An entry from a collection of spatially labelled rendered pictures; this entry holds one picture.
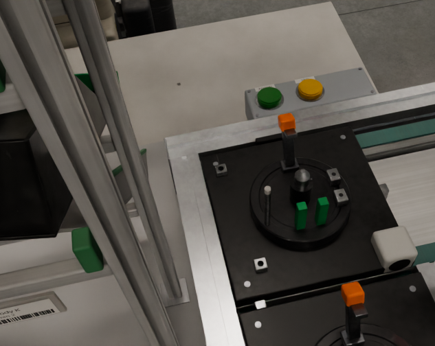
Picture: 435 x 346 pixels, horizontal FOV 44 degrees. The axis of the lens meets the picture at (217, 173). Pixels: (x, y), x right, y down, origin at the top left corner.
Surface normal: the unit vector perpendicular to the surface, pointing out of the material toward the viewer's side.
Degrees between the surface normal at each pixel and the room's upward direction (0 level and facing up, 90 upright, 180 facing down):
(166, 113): 0
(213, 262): 0
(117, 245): 90
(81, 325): 0
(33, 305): 90
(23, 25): 90
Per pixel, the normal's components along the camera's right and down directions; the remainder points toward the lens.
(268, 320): -0.07, -0.58
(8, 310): 0.21, 0.79
